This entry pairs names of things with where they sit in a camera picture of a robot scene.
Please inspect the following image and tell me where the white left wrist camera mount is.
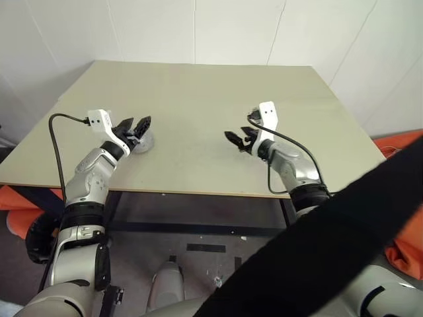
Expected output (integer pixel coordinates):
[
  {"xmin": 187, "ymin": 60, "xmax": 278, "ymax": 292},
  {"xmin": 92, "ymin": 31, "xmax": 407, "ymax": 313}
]
[{"xmin": 87, "ymin": 108, "xmax": 132, "ymax": 156}]

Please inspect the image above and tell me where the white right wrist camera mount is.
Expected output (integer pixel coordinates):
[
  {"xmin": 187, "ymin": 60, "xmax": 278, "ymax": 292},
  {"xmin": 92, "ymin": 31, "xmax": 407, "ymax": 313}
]
[{"xmin": 247, "ymin": 101, "xmax": 278, "ymax": 156}]

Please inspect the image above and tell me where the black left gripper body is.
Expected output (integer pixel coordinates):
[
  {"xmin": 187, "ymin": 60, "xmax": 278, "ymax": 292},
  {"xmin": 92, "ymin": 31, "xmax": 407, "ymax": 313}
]
[{"xmin": 114, "ymin": 127, "xmax": 139, "ymax": 149}]

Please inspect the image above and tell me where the silver left robot leg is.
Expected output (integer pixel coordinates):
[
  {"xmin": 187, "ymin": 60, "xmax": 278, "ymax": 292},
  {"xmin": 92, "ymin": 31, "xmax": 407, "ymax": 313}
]
[{"xmin": 147, "ymin": 260, "xmax": 186, "ymax": 312}]

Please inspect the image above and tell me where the black metal bracket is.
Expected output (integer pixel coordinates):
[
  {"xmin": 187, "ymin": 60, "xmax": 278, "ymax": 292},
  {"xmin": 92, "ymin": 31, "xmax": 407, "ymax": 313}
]
[{"xmin": 98, "ymin": 285, "xmax": 126, "ymax": 317}]

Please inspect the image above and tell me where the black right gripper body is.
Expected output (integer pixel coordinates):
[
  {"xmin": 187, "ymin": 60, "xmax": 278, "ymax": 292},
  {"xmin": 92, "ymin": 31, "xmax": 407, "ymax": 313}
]
[{"xmin": 243, "ymin": 131, "xmax": 262, "ymax": 155}]

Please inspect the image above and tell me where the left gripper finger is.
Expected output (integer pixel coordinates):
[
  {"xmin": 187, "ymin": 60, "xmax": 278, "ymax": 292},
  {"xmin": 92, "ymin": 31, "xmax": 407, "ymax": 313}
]
[
  {"xmin": 134, "ymin": 115, "xmax": 153, "ymax": 138},
  {"xmin": 115, "ymin": 118, "xmax": 134, "ymax": 133}
]

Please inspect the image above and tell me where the silver robot torso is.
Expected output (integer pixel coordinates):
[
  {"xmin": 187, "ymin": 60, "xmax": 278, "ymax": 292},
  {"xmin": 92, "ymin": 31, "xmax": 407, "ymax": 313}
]
[{"xmin": 141, "ymin": 297, "xmax": 213, "ymax": 317}]

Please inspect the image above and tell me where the black metal table frame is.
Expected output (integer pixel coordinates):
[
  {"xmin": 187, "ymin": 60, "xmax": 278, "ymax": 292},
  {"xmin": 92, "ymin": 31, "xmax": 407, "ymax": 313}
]
[{"xmin": 9, "ymin": 186, "xmax": 298, "ymax": 237}]

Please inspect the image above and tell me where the orange beanbag with white cables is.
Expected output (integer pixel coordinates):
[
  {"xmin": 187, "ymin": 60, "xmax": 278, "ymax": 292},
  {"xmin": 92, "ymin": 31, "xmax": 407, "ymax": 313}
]
[{"xmin": 373, "ymin": 130, "xmax": 423, "ymax": 282}]

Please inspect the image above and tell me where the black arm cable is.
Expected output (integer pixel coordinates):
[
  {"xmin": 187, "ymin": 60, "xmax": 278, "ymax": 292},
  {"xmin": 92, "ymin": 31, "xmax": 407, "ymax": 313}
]
[
  {"xmin": 48, "ymin": 113, "xmax": 91, "ymax": 203},
  {"xmin": 247, "ymin": 115, "xmax": 330, "ymax": 196}
]

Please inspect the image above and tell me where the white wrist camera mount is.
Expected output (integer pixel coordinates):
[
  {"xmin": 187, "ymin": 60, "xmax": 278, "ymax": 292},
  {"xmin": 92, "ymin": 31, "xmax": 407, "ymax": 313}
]
[
  {"xmin": 247, "ymin": 101, "xmax": 278, "ymax": 156},
  {"xmin": 87, "ymin": 108, "xmax": 132, "ymax": 156}
]

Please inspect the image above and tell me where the black woven strap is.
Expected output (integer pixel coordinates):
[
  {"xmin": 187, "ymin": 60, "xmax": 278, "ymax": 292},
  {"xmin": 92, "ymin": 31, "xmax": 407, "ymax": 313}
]
[{"xmin": 194, "ymin": 134, "xmax": 423, "ymax": 317}]

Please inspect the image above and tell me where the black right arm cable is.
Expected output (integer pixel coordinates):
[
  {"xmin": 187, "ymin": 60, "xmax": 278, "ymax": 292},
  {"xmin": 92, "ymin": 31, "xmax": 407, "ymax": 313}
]
[{"xmin": 247, "ymin": 115, "xmax": 330, "ymax": 196}]

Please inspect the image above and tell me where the roll of tape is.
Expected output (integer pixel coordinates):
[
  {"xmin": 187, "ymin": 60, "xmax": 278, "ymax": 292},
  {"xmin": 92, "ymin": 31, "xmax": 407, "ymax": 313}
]
[{"xmin": 132, "ymin": 130, "xmax": 156, "ymax": 155}]

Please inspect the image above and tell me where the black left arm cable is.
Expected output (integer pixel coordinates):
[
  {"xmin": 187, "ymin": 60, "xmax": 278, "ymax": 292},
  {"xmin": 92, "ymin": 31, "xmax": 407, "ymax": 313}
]
[{"xmin": 48, "ymin": 113, "xmax": 91, "ymax": 203}]

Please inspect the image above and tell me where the black round object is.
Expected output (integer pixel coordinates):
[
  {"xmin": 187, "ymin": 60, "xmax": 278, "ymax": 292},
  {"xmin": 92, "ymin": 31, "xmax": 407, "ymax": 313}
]
[{"xmin": 25, "ymin": 214, "xmax": 62, "ymax": 265}]

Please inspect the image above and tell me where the long black floor tape strip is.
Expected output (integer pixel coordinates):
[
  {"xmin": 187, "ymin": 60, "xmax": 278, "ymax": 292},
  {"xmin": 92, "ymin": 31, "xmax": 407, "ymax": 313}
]
[{"xmin": 186, "ymin": 243, "xmax": 227, "ymax": 254}]

